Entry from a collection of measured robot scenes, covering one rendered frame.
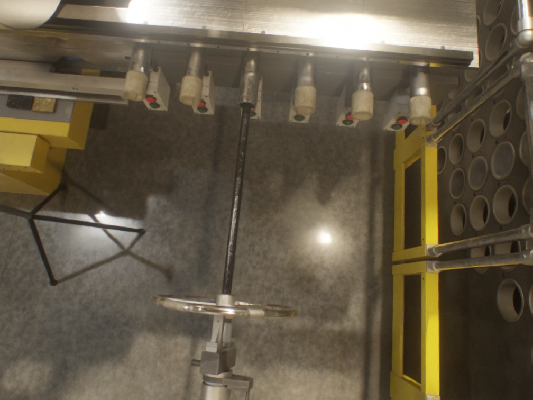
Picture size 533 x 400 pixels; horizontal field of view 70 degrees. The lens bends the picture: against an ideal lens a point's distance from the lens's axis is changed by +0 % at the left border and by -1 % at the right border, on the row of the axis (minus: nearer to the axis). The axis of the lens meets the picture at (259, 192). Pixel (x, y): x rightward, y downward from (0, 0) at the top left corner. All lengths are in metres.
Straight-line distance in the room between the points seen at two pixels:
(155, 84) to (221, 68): 0.22
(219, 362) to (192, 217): 1.08
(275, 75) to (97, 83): 0.64
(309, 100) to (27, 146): 1.04
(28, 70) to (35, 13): 0.80
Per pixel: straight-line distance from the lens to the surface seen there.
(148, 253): 2.00
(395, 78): 1.34
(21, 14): 0.86
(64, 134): 1.61
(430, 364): 1.68
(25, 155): 1.64
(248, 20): 1.24
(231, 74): 1.35
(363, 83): 1.22
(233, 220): 1.06
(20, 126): 1.70
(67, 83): 1.58
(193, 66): 1.22
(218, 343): 1.01
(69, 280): 2.13
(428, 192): 1.71
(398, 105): 1.36
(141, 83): 1.24
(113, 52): 1.45
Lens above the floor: 1.92
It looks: 77 degrees down
